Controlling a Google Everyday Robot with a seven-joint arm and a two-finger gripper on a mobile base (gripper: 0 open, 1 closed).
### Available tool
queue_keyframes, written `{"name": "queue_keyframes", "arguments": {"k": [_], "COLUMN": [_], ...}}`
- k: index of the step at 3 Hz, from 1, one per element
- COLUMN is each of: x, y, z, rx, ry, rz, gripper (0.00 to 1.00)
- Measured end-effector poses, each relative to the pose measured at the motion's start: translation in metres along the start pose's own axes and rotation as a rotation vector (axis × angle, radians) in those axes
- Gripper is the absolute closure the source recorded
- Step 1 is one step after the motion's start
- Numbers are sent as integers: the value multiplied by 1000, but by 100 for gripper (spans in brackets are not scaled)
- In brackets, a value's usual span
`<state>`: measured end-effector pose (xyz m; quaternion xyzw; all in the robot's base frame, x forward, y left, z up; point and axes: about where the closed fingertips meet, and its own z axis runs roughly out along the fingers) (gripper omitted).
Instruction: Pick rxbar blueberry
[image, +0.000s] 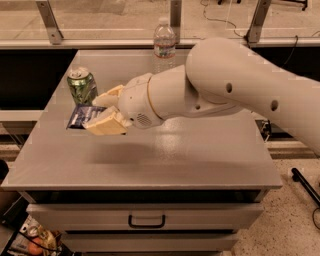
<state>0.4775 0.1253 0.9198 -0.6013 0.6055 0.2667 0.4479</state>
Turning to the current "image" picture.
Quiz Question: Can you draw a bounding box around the black drawer handle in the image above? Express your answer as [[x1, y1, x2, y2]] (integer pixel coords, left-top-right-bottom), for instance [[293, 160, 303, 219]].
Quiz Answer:
[[128, 215, 166, 229]]

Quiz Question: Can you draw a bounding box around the green soda can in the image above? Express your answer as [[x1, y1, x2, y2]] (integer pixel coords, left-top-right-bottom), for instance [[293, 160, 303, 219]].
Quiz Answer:
[[67, 67, 98, 105]]

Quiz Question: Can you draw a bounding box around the metal railing frame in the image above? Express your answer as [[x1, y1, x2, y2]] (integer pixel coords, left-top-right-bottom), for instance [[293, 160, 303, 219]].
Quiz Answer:
[[0, 0, 320, 42]]

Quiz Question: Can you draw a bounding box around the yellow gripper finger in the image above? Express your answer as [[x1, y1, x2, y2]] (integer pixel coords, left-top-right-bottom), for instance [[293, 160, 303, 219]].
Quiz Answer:
[[92, 85, 124, 107], [83, 106, 132, 135]]

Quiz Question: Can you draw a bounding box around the blue rxbar blueberry wrapper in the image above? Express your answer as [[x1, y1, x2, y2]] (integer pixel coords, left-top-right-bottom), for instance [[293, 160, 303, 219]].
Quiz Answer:
[[67, 104, 105, 129]]

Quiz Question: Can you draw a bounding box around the clutter bin with snacks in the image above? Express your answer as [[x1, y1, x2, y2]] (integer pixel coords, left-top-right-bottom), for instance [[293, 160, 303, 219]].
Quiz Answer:
[[7, 215, 63, 256]]

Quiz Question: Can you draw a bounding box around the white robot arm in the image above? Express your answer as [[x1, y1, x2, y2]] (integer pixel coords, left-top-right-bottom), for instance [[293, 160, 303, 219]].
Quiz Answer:
[[84, 38, 320, 154]]

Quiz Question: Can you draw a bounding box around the black metal floor leg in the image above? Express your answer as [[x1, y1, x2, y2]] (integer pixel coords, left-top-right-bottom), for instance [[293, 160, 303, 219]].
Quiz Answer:
[[291, 168, 320, 207]]

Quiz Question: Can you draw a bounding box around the clear plastic water bottle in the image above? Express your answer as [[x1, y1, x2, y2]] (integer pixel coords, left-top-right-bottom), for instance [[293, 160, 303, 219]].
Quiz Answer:
[[153, 17, 176, 73]]

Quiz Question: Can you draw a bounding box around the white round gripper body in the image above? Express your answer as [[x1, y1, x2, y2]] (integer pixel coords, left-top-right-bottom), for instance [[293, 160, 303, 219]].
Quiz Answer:
[[118, 73, 163, 129]]

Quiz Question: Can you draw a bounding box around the grey drawer cabinet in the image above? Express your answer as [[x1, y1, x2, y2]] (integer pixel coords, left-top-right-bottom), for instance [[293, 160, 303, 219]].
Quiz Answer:
[[0, 48, 284, 256]]

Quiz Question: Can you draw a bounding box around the black hanging cable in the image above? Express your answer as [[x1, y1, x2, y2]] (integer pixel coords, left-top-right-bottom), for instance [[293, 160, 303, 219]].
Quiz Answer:
[[245, 31, 320, 66]]

